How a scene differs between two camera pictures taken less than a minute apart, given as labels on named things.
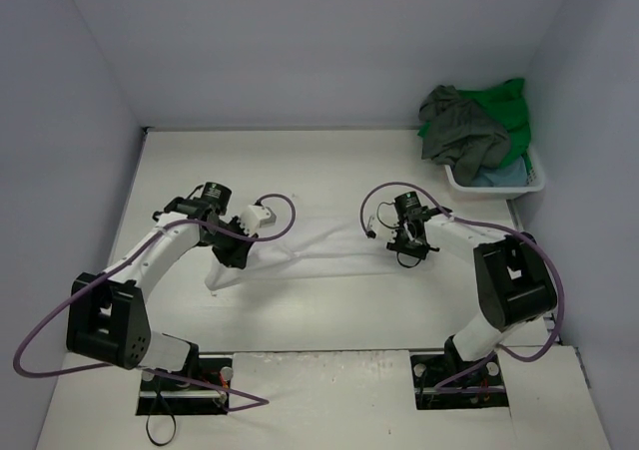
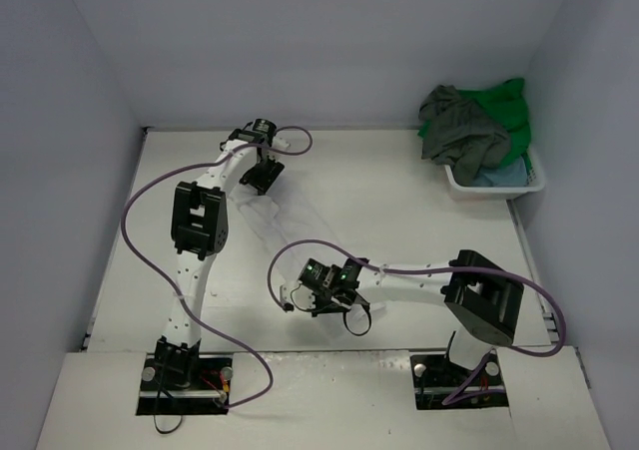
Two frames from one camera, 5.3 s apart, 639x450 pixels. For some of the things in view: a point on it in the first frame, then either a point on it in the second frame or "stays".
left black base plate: (202, 388) stays
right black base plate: (430, 369) stays
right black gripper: (408, 245) -> (328, 308)
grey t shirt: (458, 133) stays
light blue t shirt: (512, 174) stays
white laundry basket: (535, 182) stays
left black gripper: (233, 252) -> (263, 175)
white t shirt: (337, 248) -> (311, 278)
